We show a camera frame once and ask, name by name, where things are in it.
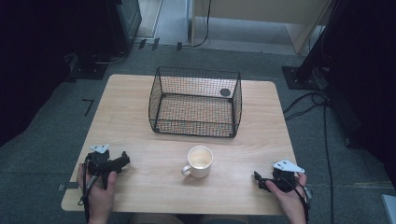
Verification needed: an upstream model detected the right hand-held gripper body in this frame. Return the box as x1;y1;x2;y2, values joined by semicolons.
271;159;306;193

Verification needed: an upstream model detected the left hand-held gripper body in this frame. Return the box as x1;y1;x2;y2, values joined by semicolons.
85;143;113;177

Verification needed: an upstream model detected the white cup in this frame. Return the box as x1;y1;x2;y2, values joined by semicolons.
180;145;215;179

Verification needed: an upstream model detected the black wire mesh basket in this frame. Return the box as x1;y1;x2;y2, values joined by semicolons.
148;65;244;139

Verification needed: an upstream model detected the person's right hand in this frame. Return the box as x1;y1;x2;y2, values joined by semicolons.
264;172;313;217

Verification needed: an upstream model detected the person's left hand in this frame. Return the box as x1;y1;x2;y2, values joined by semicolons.
76;163;118;219

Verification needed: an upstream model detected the dark stand base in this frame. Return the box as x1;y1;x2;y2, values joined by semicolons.
64;51;113;84

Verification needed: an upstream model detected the white flat object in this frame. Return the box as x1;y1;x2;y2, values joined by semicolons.
380;193;396;224

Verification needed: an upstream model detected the black cabinet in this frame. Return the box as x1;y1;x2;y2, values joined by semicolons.
104;0;143;57

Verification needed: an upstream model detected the light wooden furniture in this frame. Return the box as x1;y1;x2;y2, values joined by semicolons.
190;0;333;56

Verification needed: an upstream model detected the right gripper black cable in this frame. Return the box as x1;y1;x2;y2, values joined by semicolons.
278;174;311;224

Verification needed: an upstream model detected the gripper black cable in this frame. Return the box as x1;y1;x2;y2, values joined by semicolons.
77;155;94;224
278;174;311;224

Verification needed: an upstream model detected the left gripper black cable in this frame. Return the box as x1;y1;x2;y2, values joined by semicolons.
77;155;94;224

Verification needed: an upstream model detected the long black floor cable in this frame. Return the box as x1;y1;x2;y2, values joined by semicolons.
322;101;335;224

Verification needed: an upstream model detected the black stand base plate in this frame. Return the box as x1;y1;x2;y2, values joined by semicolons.
281;64;328;91

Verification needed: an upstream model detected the thin black hanging cable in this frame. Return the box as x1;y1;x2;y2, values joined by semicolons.
181;0;213;49

